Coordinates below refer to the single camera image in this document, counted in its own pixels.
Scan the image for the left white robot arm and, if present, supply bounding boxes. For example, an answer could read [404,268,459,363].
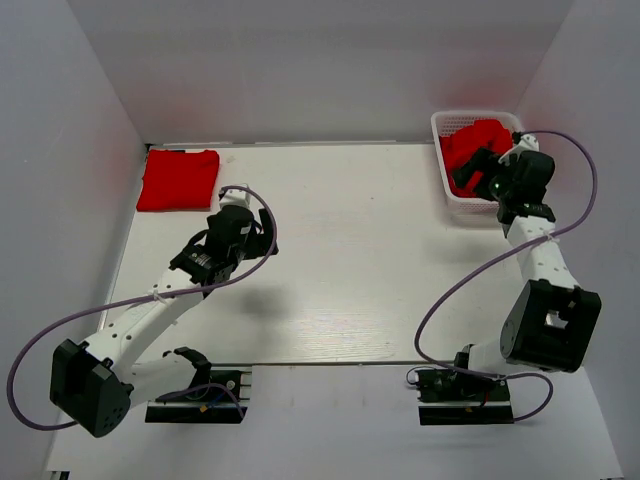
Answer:
[50,185,277,438]

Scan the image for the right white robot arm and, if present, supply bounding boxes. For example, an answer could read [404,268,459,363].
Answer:
[451,132,602,399]

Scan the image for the crumpled red t shirt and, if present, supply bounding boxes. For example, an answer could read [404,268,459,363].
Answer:
[439,119,513,198]

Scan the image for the white plastic basket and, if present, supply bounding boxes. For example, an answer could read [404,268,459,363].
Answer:
[431,110,523,215]

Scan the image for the folded red t shirt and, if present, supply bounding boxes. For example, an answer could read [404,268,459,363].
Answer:
[136,150,220,213]

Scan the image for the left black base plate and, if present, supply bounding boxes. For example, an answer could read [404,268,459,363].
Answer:
[145,367,252,425]

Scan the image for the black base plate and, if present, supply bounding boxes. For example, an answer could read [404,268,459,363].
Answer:
[406,368,514,426]
[145,367,252,425]

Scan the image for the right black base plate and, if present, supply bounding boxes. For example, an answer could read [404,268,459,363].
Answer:
[406,368,514,426]

